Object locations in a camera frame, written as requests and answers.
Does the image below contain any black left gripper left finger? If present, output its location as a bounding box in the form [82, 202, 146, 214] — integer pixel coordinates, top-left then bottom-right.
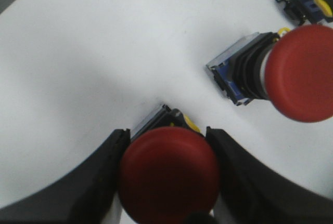
[1, 129, 130, 223]

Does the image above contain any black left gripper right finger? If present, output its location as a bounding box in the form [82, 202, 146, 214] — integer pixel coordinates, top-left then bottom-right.
[206, 127, 332, 223]

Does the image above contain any red push button top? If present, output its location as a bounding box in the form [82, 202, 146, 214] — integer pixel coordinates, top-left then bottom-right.
[118, 104, 221, 223]

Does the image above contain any red push button spare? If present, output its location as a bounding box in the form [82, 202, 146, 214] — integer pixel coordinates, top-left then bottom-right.
[207, 25, 332, 123]

